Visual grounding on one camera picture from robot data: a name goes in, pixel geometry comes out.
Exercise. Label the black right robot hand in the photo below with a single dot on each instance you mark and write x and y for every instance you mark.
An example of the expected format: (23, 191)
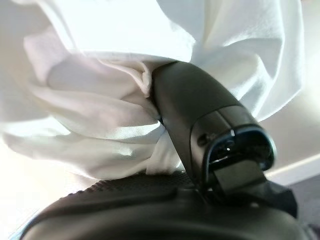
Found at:
(195, 100)

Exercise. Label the white garment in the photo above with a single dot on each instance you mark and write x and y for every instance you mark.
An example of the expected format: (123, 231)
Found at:
(112, 37)

